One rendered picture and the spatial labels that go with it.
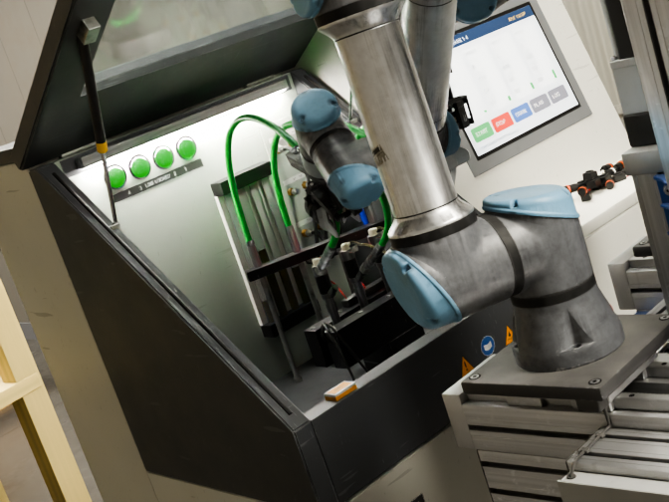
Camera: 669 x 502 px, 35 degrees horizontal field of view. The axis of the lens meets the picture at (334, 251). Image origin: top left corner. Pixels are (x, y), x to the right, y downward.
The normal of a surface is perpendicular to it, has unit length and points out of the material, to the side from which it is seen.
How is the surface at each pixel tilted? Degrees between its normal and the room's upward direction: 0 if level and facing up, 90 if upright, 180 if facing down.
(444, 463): 90
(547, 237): 84
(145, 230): 90
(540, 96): 76
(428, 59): 127
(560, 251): 90
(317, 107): 45
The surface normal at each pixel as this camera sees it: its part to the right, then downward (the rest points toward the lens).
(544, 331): -0.58, 0.06
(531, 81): 0.55, -0.25
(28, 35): -0.66, 0.37
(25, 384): 0.72, -0.07
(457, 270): 0.24, 0.06
